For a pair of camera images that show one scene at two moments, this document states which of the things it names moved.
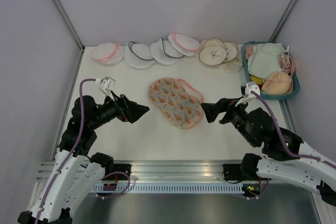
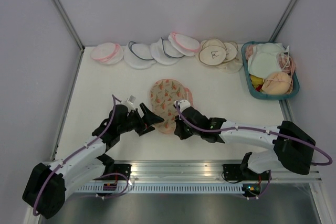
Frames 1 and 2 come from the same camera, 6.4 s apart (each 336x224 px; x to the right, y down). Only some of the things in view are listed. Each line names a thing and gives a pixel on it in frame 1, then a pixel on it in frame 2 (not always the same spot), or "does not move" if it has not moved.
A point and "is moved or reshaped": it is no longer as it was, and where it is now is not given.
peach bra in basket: [279, 83] does not move
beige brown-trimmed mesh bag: [212, 52] does not move
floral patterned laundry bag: [179, 101] is moved or reshaped
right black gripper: [211, 109] → [179, 130]
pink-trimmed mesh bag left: [107, 53] does not move
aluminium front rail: [159, 171] does not move
